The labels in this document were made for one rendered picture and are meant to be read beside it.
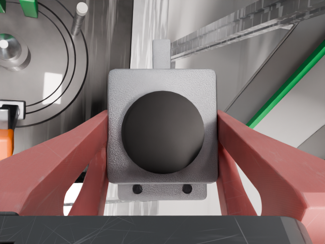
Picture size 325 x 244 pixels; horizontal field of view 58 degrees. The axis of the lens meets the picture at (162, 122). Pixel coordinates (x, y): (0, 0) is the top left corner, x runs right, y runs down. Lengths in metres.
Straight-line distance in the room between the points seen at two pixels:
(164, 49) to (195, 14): 0.36
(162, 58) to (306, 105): 0.22
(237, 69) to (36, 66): 0.35
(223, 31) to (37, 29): 0.18
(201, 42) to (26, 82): 0.19
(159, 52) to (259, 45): 0.43
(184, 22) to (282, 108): 0.24
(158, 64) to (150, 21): 0.23
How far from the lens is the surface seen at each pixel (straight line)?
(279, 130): 0.37
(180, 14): 0.51
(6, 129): 0.25
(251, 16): 0.28
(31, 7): 0.29
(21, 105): 0.31
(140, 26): 0.37
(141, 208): 0.39
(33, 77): 0.32
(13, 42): 0.27
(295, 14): 0.24
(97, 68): 0.34
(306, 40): 0.26
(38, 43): 0.32
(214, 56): 0.52
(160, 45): 0.16
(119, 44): 0.35
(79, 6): 0.24
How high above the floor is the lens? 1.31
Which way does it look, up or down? 69 degrees down
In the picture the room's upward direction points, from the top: 102 degrees clockwise
